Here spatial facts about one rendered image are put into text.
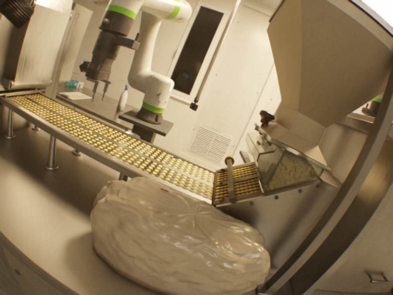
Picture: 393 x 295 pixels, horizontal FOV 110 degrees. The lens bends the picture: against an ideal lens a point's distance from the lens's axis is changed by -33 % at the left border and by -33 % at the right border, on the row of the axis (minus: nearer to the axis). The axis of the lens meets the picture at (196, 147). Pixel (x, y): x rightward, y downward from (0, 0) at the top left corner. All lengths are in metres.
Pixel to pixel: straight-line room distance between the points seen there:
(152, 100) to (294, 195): 0.80
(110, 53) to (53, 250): 0.51
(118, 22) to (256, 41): 2.59
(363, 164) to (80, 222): 0.66
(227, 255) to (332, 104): 0.40
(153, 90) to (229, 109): 1.98
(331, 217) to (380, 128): 0.21
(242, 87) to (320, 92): 2.46
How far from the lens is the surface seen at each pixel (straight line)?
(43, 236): 0.52
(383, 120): 0.47
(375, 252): 0.72
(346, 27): 0.48
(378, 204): 0.53
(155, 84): 1.04
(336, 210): 0.47
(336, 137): 0.77
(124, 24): 0.59
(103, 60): 0.59
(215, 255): 0.36
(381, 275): 0.89
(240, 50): 2.97
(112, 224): 0.38
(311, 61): 0.47
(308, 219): 0.56
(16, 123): 0.98
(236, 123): 2.93
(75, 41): 1.16
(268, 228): 0.54
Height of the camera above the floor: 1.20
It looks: 17 degrees down
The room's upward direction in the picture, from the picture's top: 23 degrees clockwise
